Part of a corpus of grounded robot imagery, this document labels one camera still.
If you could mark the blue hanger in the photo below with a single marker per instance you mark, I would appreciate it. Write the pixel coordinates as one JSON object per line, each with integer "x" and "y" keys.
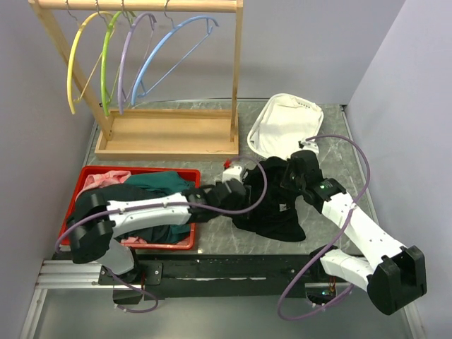
{"x": 139, "y": 90}

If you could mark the green hanger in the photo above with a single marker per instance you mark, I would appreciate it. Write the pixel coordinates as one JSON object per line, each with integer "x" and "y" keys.
{"x": 104, "y": 93}

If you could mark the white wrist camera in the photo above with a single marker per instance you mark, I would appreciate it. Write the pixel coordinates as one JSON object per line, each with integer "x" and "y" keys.
{"x": 307, "y": 144}
{"x": 232, "y": 172}

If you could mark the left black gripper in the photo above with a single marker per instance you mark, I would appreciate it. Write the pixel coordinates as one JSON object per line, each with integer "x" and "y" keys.
{"x": 241, "y": 204}

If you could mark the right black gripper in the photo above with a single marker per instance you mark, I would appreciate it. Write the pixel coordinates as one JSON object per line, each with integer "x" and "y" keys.
{"x": 285, "y": 176}

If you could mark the wooden hanger rack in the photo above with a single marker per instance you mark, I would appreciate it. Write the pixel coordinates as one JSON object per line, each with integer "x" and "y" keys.
{"x": 149, "y": 134}

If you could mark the black shorts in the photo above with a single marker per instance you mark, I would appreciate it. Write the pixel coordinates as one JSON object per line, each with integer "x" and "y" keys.
{"x": 276, "y": 216}

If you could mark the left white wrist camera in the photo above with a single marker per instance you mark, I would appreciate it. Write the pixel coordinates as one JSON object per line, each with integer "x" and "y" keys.
{"x": 232, "y": 172}

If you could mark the pink garment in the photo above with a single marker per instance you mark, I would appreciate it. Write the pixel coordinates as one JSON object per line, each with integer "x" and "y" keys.
{"x": 106, "y": 178}

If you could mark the white laundry basket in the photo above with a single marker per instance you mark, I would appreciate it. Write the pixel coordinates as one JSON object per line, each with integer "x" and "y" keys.
{"x": 284, "y": 121}

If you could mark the teal green garment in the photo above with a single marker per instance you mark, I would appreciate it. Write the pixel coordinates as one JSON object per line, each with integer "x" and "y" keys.
{"x": 160, "y": 184}

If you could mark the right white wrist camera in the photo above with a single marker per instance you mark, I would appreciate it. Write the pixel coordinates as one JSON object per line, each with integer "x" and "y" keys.
{"x": 307, "y": 144}

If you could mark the red plastic bin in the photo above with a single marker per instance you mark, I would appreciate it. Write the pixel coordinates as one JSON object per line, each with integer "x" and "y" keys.
{"x": 192, "y": 175}

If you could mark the purple hanger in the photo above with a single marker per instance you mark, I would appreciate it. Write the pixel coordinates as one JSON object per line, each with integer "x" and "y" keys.
{"x": 122, "y": 96}

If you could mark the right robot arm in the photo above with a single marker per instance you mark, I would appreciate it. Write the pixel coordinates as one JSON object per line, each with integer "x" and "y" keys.
{"x": 392, "y": 274}

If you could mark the dark grey shorts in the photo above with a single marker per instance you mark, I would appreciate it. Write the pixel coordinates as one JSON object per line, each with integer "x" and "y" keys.
{"x": 164, "y": 234}

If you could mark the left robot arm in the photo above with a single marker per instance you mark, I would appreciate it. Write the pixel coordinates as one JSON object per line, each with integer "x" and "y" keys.
{"x": 94, "y": 230}

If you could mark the aluminium frame rail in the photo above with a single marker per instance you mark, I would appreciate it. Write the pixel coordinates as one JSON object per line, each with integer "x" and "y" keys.
{"x": 67, "y": 301}

